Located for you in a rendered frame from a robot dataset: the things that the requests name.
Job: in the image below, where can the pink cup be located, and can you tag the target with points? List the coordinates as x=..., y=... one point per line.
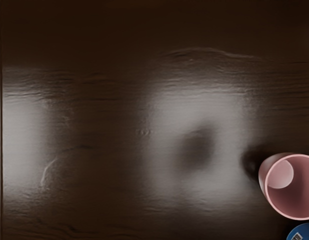
x=294, y=200

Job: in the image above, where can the blue cup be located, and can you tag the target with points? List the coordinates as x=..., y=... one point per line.
x=303, y=233

